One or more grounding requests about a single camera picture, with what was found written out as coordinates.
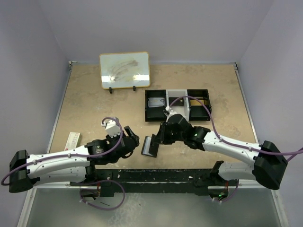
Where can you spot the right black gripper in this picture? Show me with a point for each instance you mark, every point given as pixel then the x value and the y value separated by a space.
pixel 162 135

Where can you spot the small white green box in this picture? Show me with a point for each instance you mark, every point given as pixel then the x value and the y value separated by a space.
pixel 72 141

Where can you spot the black leather card holder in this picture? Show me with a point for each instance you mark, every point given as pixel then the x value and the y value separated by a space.
pixel 149 148

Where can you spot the white board with yellow rim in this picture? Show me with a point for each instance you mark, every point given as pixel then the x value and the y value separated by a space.
pixel 124 70

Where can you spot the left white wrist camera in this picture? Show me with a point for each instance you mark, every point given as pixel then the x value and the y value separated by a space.
pixel 112 126

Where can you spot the black white card sorting tray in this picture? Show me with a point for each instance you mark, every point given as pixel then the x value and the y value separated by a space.
pixel 186 102

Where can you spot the gold cards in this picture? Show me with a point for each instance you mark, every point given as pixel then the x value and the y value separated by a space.
pixel 198 101

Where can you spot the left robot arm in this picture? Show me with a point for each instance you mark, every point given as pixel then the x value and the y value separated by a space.
pixel 77 165

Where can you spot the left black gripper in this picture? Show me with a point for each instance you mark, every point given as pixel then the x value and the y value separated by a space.
pixel 130 133

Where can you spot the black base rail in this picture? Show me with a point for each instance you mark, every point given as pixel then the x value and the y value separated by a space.
pixel 193 181

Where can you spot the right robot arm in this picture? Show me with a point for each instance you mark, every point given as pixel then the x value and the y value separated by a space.
pixel 263 163

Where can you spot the silver VIP cards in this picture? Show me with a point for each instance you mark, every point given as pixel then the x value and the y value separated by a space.
pixel 153 102

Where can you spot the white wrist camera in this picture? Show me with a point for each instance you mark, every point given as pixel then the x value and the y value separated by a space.
pixel 112 126
pixel 169 112

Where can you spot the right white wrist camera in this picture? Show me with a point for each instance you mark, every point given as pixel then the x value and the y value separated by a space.
pixel 169 112

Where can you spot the black VIP cards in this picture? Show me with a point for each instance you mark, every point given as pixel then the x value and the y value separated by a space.
pixel 174 101

